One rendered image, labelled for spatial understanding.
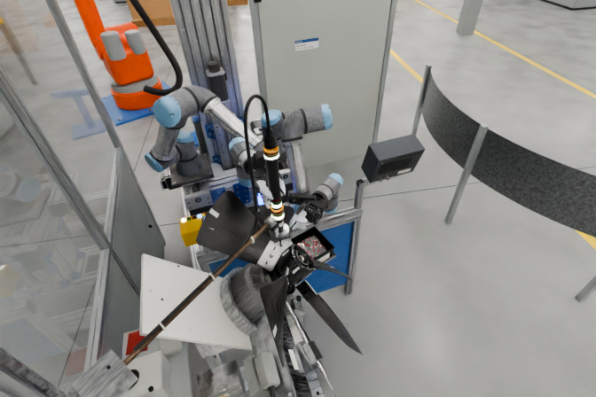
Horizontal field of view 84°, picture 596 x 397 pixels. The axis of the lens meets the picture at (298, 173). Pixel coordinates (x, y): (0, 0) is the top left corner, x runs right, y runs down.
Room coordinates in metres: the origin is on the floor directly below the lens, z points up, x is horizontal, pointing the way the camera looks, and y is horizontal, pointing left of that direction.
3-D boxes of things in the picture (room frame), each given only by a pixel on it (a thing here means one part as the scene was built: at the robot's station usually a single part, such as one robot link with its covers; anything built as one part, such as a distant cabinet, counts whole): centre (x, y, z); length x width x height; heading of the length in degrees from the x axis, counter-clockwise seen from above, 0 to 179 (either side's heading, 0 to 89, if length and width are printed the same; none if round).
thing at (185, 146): (1.47, 0.61, 1.20); 0.13 x 0.12 x 0.14; 144
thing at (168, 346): (0.61, 0.54, 0.87); 0.15 x 0.09 x 0.02; 18
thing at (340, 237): (1.15, 0.09, 0.45); 0.82 x 0.01 x 0.66; 108
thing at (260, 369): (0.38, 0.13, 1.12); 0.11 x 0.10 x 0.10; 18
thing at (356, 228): (1.28, -0.32, 0.39); 0.04 x 0.04 x 0.78; 18
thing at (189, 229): (1.03, 0.46, 1.02); 0.16 x 0.10 x 0.11; 108
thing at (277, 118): (1.64, 0.13, 1.20); 0.13 x 0.12 x 0.14; 106
